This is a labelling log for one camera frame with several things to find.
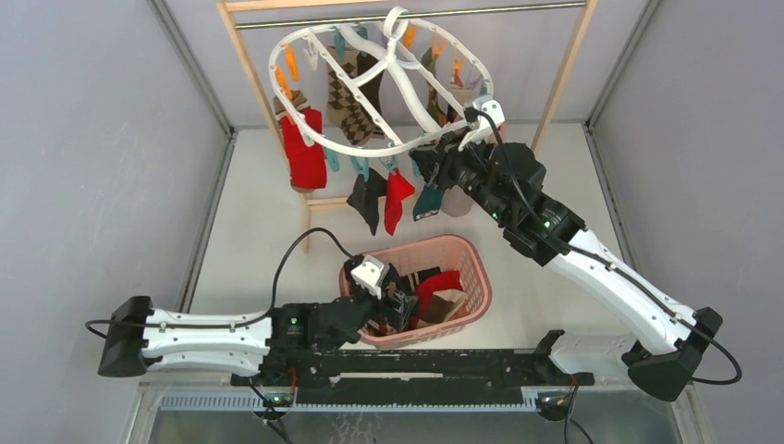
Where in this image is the brown and tan sock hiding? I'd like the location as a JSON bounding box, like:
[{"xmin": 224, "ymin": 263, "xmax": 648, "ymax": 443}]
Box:
[{"xmin": 414, "ymin": 290, "xmax": 468, "ymax": 328}]

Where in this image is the grey sock with striped cuff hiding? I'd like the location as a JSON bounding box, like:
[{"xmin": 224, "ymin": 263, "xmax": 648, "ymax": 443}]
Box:
[{"xmin": 441, "ymin": 186, "xmax": 474, "ymax": 218}]

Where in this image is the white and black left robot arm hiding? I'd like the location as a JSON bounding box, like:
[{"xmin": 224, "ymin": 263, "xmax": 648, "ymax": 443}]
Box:
[{"xmin": 97, "ymin": 289, "xmax": 410, "ymax": 386}]

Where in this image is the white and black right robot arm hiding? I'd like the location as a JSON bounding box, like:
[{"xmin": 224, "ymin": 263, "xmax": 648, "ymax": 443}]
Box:
[{"xmin": 410, "ymin": 140, "xmax": 723, "ymax": 401}]

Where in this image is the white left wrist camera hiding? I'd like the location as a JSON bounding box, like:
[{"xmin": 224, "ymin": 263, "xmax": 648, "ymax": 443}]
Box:
[{"xmin": 349, "ymin": 254, "xmax": 389, "ymax": 299}]

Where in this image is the brown sock with striped toe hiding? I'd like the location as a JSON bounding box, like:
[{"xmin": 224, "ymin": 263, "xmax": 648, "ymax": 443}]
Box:
[{"xmin": 357, "ymin": 53, "xmax": 386, "ymax": 142}]

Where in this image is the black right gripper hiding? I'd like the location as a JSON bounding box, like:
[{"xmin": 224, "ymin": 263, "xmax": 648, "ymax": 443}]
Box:
[{"xmin": 410, "ymin": 126, "xmax": 511, "ymax": 225}]

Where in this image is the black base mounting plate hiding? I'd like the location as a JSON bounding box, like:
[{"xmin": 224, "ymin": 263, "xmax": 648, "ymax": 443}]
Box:
[{"xmin": 230, "ymin": 349, "xmax": 595, "ymax": 406}]

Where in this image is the olive green and orange sock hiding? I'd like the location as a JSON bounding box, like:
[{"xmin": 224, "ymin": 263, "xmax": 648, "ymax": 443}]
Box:
[{"xmin": 421, "ymin": 49, "xmax": 447, "ymax": 127}]

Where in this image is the pink plastic laundry basket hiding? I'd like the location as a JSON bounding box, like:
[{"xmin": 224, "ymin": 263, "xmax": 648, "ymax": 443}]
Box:
[{"xmin": 360, "ymin": 234, "xmax": 492, "ymax": 350}]

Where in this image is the red sock with dark toe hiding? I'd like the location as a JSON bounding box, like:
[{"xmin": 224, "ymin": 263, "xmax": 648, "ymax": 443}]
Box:
[{"xmin": 278, "ymin": 113, "xmax": 327, "ymax": 191}]

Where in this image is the wooden clothes rack frame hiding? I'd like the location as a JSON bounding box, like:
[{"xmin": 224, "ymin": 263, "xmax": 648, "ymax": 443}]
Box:
[{"xmin": 215, "ymin": 0, "xmax": 599, "ymax": 254}]

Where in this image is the long thin red sock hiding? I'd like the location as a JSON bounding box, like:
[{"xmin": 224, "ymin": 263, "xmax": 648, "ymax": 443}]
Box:
[{"xmin": 384, "ymin": 168, "xmax": 415, "ymax": 236}]

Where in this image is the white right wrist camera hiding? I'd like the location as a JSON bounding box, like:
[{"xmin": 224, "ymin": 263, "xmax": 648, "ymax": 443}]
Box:
[{"xmin": 458, "ymin": 94, "xmax": 506, "ymax": 151}]

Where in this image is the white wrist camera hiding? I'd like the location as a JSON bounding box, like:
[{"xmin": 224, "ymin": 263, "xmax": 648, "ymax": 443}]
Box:
[
  {"xmin": 349, "ymin": 254, "xmax": 389, "ymax": 299},
  {"xmin": 458, "ymin": 94, "xmax": 506, "ymax": 151}
]

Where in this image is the black sock with beige stripes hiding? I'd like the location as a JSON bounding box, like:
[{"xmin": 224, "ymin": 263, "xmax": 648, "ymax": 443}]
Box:
[{"xmin": 399, "ymin": 267, "xmax": 442, "ymax": 294}]

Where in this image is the dark green patterned sock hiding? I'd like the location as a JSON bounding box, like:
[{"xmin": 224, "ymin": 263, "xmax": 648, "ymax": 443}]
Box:
[{"xmin": 412, "ymin": 182, "xmax": 445, "ymax": 222}]

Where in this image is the metal hanging rod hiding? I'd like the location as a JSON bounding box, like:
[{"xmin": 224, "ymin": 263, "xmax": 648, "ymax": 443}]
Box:
[{"xmin": 234, "ymin": 1, "xmax": 588, "ymax": 31}]

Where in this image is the beige argyle pattern sock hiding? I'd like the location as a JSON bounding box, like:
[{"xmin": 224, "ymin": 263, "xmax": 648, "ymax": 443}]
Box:
[{"xmin": 326, "ymin": 46, "xmax": 377, "ymax": 147}]

